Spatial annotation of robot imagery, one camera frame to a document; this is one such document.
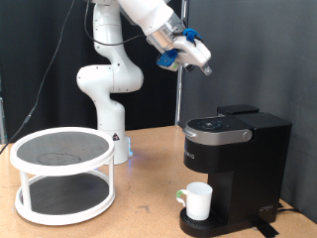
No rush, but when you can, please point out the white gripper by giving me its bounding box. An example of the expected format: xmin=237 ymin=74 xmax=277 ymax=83
xmin=172 ymin=37 xmax=213 ymax=76

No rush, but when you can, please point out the black Keurig coffee machine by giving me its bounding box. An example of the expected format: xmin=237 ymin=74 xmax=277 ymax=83
xmin=178 ymin=103 xmax=293 ymax=238

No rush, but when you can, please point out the white mug green taped handle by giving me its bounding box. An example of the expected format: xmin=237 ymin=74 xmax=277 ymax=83
xmin=175 ymin=181 xmax=214 ymax=222

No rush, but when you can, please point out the silver vertical pole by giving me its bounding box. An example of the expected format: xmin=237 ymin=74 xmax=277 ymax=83
xmin=174 ymin=0 xmax=188 ymax=126

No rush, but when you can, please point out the white two-tier turntable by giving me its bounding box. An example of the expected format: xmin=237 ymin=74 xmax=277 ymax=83
xmin=9 ymin=126 xmax=117 ymax=227

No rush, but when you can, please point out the black tape strip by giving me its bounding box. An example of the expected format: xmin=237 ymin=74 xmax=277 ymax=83
xmin=256 ymin=222 xmax=280 ymax=238

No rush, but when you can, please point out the blue mounted wrist camera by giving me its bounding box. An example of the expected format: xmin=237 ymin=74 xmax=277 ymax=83
xmin=156 ymin=49 xmax=180 ymax=72

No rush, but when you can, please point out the blue cable strap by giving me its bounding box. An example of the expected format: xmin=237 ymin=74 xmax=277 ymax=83
xmin=182 ymin=28 xmax=204 ymax=44

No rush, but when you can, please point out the black Keurig power cable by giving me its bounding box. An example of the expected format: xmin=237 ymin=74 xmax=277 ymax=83
xmin=276 ymin=202 xmax=300 ymax=214

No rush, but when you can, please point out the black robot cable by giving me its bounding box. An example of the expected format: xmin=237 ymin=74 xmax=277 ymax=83
xmin=0 ymin=0 xmax=148 ymax=155

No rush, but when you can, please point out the grey metal frame post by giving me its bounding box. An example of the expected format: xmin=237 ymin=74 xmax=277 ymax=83
xmin=0 ymin=75 xmax=7 ymax=145

